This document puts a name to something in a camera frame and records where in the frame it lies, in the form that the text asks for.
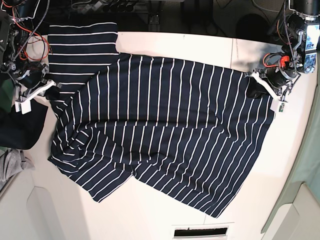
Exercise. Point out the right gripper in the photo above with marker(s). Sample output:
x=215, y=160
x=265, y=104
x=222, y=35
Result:
x=33, y=80

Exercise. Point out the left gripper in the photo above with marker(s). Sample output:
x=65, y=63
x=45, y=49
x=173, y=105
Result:
x=276, y=81

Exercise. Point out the navy white striped t-shirt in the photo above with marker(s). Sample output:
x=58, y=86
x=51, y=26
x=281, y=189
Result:
x=185, y=128

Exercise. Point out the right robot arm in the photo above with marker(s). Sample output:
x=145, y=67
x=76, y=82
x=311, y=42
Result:
x=20, y=21

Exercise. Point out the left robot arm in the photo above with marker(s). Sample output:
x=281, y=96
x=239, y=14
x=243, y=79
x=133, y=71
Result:
x=298, y=26

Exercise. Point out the dark navy folded garment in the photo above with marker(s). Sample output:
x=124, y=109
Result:
x=22, y=131

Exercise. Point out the black round floor object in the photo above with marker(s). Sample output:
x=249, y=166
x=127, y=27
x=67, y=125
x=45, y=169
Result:
x=252, y=27

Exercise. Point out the grey crumpled garment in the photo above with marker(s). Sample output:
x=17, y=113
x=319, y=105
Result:
x=12, y=162

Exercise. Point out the white table vent slot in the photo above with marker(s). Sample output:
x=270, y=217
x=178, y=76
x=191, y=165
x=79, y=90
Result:
x=218, y=231

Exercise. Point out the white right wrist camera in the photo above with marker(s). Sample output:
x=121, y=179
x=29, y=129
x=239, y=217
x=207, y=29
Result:
x=23, y=107

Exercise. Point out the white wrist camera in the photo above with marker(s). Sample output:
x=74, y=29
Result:
x=23, y=107
x=277, y=106

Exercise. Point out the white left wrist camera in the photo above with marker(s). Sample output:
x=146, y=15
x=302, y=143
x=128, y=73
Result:
x=277, y=106

